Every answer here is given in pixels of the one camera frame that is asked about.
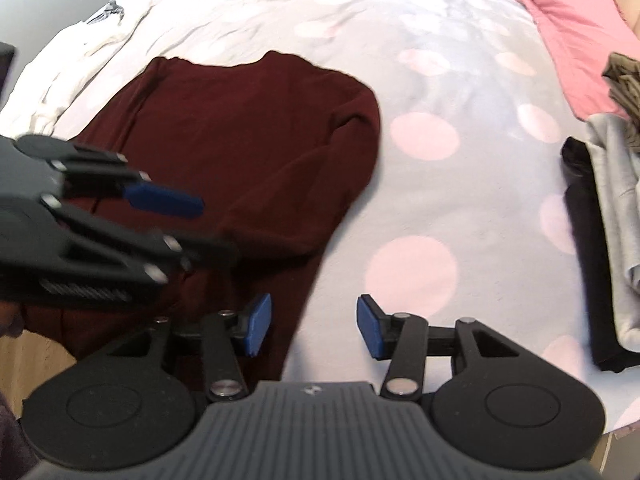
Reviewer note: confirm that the dark red sweater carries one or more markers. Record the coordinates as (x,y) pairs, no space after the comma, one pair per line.
(240,135)

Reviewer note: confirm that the black folded garment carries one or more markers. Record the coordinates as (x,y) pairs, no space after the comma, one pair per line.
(590,260)

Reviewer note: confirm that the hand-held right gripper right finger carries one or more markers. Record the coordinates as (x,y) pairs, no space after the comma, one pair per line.
(371,327)

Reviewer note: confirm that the light grey folded garment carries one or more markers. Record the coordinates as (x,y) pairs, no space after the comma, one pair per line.
(615,210)

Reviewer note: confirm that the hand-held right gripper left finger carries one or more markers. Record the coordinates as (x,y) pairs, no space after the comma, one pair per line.
(259,325)

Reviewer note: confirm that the pink pillow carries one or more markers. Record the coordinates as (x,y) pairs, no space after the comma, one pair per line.
(575,30)

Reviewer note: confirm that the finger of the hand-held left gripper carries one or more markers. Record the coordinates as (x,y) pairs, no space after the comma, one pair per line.
(162,201)
(200,255)

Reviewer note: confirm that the white garment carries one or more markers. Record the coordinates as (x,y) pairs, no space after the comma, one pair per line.
(75,60)

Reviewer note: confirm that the small grey garment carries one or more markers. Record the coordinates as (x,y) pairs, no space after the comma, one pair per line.
(106,11)

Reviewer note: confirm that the polka dot bed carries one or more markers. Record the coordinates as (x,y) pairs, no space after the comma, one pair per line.
(450,200)

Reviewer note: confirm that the olive striped garment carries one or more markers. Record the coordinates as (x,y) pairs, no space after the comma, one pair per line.
(627,85)

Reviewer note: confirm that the purple shaggy rug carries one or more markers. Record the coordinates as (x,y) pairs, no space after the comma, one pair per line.
(12,435)

